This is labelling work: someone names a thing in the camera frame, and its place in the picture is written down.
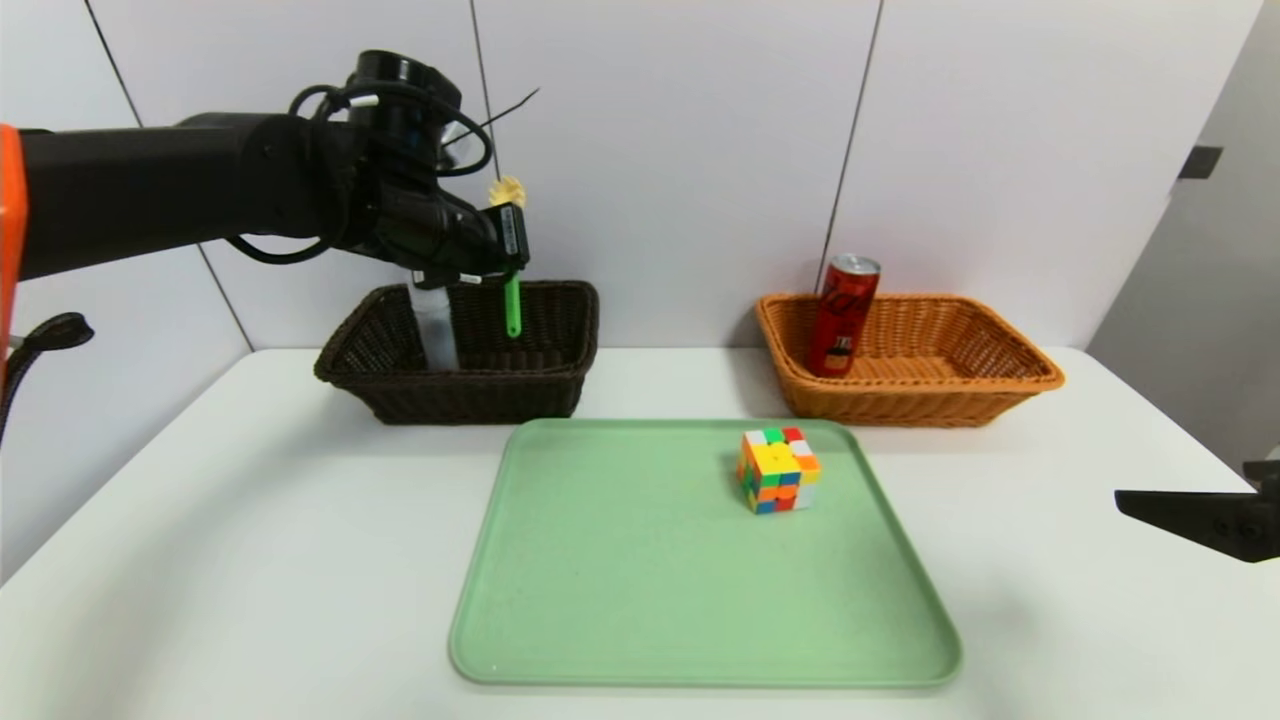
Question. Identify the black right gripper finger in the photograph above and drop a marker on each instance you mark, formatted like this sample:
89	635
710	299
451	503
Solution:
1265	473
1220	520

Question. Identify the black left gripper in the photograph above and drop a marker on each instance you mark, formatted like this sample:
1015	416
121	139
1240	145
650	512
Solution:
511	237

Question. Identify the clear plastic tube bottle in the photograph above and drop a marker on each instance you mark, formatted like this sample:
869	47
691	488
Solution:
437	335

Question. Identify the red soda can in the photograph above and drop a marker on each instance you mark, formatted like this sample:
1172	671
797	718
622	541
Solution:
842	320

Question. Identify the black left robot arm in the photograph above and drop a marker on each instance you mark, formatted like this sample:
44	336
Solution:
150	190

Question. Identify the dark brown wicker basket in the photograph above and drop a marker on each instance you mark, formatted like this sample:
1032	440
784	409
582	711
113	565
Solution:
500	390

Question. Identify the orange wicker basket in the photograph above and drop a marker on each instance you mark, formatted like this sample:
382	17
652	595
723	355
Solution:
920	395

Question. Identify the multicoloured puzzle cube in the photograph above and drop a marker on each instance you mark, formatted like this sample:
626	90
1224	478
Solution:
778	470

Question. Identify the light green plastic tray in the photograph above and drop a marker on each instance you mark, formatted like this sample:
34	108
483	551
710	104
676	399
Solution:
650	580

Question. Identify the dark wall bracket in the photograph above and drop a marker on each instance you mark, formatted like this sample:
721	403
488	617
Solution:
1200	162

